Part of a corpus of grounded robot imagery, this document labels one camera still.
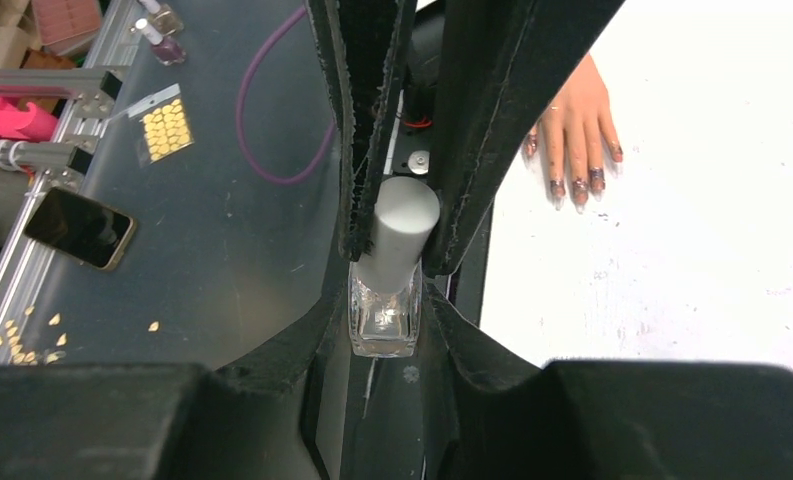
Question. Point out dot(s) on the light nail polish bottle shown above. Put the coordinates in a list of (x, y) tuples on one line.
[(162, 17)]

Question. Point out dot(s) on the white nail polish cap brush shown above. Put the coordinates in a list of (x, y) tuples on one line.
[(405, 213)]

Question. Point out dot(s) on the dark nail polish bottle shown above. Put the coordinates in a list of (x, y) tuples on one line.
[(166, 49)]

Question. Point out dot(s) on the bag of yellow nail tips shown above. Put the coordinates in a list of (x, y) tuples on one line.
[(161, 125)]

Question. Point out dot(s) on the black smartphone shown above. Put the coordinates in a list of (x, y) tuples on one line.
[(81, 228)]

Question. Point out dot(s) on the mannequin hand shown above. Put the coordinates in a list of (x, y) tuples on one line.
[(575, 142)]

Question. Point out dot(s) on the pink object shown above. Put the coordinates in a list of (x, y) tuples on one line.
[(32, 124)]

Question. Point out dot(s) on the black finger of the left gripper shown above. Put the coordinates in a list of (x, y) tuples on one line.
[(362, 47), (502, 63)]

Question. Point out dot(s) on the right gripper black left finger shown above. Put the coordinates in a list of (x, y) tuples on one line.
[(277, 412)]

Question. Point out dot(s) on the clear nail polish bottle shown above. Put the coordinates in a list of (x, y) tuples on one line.
[(384, 325)]

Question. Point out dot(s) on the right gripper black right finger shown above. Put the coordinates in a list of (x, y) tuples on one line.
[(489, 414)]

